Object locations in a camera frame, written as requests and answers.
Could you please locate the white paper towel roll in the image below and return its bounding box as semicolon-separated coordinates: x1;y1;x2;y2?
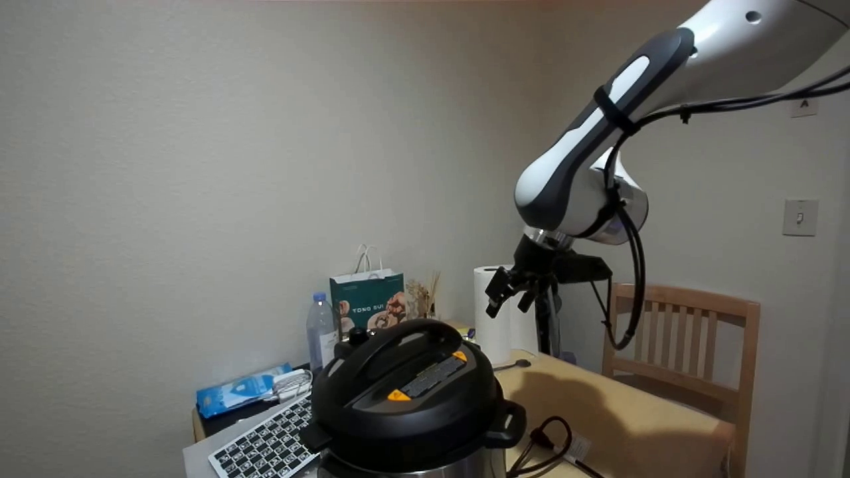
470;261;541;366

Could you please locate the clear plastic water bottle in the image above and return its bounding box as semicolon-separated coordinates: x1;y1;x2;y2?
302;289;343;377

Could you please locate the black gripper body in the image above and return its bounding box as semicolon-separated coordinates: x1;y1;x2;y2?
505;231;567;297

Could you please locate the small white box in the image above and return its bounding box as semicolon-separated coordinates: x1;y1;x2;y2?
271;366;314;401

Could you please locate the green paper gift bag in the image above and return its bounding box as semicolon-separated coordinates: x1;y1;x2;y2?
325;247;408;340

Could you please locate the blue tissue pack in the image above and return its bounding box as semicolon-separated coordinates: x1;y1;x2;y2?
190;362;299;423

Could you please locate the white black key keyboard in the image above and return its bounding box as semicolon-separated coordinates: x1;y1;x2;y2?
203;391;325;478

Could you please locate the black rice cooker power cable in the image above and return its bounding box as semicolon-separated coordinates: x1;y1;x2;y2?
501;415;607;478

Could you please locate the black lid steel rice cooker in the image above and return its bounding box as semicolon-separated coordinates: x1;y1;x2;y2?
298;316;531;478

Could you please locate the white cable warning label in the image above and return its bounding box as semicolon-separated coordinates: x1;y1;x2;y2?
563;430;598;464

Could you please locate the white wall switch plate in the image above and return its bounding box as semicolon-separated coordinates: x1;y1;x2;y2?
781;196;821;240

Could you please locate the wooden slat chair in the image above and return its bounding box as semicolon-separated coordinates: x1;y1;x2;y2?
599;281;764;478

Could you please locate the small dark utensil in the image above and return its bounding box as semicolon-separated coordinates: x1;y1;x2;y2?
491;353;534;374

